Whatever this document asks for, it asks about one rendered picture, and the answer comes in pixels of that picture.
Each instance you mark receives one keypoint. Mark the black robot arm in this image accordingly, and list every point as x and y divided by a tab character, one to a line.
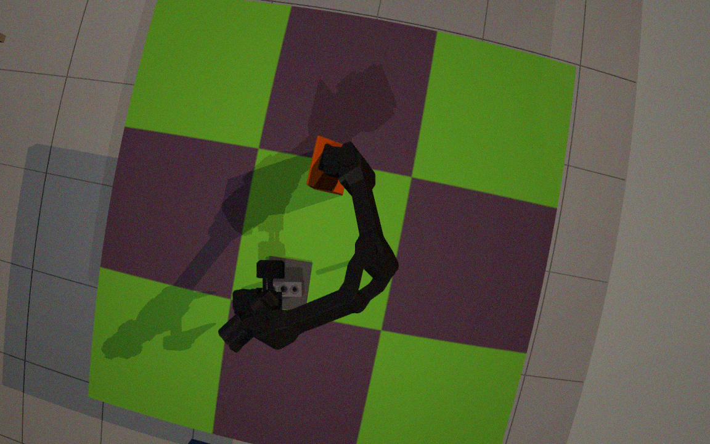
260	318

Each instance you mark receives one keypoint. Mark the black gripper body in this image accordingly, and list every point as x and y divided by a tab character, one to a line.
269	270

